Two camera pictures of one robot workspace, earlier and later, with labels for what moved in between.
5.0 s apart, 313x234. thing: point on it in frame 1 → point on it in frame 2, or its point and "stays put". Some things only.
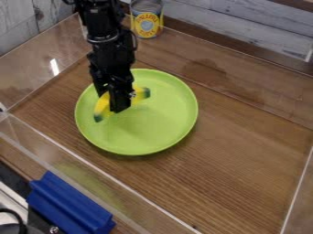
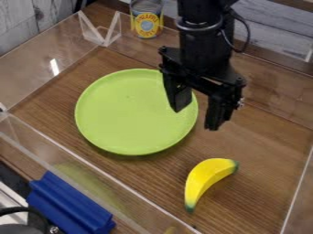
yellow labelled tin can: (148, 18) stays put
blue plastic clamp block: (70, 210) stays put
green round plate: (153, 124) stays put
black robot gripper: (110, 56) → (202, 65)
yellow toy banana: (103, 103) → (202, 175)
